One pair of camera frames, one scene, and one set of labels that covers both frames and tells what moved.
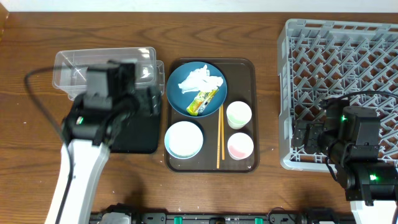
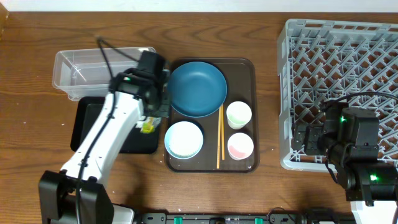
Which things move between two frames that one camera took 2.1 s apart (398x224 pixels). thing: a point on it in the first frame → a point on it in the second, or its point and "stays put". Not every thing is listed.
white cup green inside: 239,114 stays put
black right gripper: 313,126 stays put
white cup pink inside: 240,146 stays put
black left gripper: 146,99 → 160,101
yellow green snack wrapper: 201,101 → 147,126
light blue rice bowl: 183,140 stays put
